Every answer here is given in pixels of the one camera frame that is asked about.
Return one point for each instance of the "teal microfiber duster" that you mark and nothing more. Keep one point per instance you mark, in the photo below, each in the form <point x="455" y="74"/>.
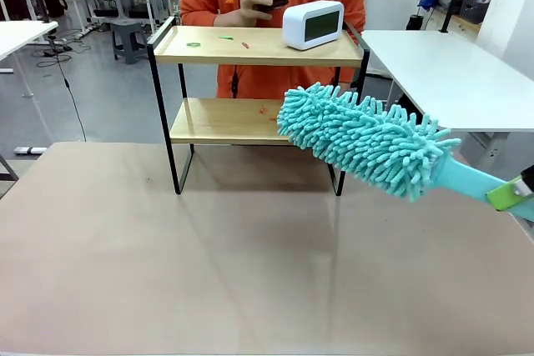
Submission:
<point x="367" y="139"/>

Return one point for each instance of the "green rubber band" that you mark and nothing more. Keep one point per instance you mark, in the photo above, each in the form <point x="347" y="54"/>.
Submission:
<point x="193" y="44"/>

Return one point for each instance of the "grey storage crate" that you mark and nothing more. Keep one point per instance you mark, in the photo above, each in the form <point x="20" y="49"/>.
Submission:
<point x="473" y="6"/>

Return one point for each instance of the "person in orange hoodie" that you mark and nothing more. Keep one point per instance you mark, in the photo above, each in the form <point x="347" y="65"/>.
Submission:
<point x="275" y="22"/>

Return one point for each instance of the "white side table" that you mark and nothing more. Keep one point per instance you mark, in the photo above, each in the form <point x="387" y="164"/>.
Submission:
<point x="450" y="76"/>

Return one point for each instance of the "white digital alarm clock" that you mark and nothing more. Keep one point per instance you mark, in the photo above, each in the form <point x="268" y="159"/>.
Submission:
<point x="313" y="24"/>

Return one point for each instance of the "grey plastic stool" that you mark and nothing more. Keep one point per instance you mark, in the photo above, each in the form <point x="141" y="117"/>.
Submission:
<point x="128" y="37"/>

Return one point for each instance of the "black backpack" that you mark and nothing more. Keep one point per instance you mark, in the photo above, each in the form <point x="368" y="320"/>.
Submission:
<point x="53" y="1"/>

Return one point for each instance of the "green paper scrap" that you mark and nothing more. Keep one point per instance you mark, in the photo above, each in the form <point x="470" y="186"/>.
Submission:
<point x="226" y="37"/>

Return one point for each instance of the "two-tier wooden shelf black frame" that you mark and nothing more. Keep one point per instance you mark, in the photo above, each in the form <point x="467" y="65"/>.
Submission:
<point x="254" y="81"/>

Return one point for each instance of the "white power strip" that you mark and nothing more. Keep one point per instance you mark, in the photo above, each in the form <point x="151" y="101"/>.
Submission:
<point x="29" y="150"/>

